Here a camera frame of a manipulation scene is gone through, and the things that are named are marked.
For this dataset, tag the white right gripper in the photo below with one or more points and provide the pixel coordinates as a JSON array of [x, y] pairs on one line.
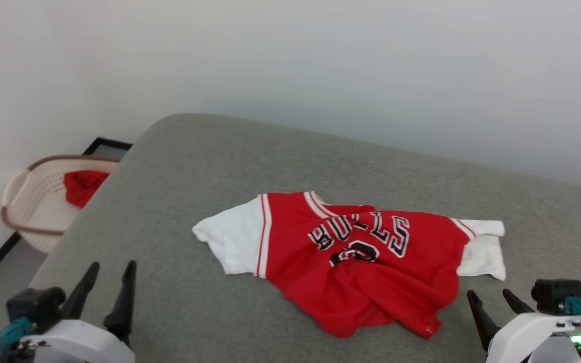
[[532, 338]]

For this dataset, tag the cream laundry basket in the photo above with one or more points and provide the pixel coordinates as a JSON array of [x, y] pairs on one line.
[[38, 196]]

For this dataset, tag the grey fabric sofa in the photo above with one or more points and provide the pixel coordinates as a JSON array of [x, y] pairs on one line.
[[194, 166]]

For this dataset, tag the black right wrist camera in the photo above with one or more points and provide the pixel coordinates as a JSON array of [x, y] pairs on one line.
[[555, 295]]

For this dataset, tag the red Bulls basketball jersey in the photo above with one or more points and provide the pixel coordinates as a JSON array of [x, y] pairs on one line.
[[371, 287]]

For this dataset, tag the black floor frame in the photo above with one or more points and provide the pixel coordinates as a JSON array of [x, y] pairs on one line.
[[109, 142]]

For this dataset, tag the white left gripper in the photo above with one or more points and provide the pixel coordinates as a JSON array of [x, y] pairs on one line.
[[83, 345]]

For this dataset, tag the red garment in basket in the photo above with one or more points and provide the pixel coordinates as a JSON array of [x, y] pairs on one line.
[[83, 186]]

